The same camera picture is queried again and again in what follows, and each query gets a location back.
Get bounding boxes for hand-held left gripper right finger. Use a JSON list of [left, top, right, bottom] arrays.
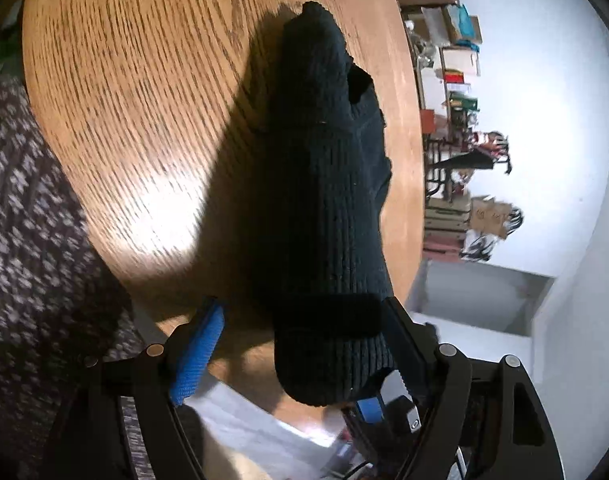
[[341, 297, 567, 480]]

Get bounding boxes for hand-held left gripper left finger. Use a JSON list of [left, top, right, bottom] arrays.
[[39, 296, 228, 480]]

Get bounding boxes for black sweater with white stripes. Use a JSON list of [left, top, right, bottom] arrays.
[[252, 1, 400, 407]]

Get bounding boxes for wooden crate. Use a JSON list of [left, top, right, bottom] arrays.
[[423, 196, 473, 262]]

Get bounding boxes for cardboard box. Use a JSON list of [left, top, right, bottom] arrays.
[[469, 197, 516, 239]]

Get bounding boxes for black cone-shaped stand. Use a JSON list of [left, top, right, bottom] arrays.
[[431, 151, 514, 176]]

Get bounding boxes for person's patterned dark clothing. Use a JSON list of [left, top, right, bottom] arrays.
[[0, 75, 152, 480]]

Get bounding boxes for cluttered shelf with boxes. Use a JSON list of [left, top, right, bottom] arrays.
[[383, 0, 485, 128]]

